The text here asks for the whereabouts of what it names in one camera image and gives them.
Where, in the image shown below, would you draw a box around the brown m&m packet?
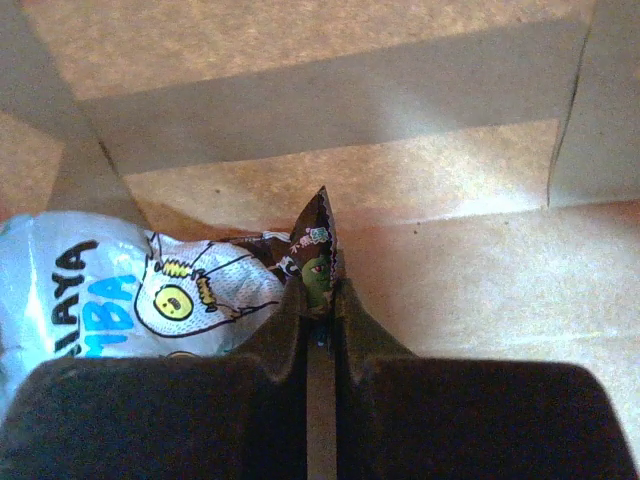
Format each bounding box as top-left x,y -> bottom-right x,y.
228,187 -> 338,318

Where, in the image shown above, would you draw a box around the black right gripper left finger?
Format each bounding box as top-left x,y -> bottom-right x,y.
1,279 -> 307,479

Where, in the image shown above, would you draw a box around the red paper bag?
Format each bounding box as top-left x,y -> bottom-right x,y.
0,0 -> 640,451

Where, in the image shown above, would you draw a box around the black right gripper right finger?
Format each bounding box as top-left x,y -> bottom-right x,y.
333,280 -> 638,479

